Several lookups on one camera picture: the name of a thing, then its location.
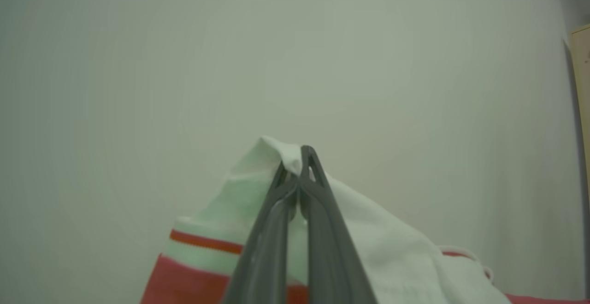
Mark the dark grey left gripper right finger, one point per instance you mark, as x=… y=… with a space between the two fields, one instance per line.
x=329 y=258

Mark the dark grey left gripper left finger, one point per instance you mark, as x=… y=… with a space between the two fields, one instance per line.
x=265 y=258

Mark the red jersey shirt white sleeves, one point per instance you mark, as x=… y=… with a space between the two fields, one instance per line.
x=392 y=253

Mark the light wooden door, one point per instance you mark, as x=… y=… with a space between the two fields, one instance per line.
x=583 y=92

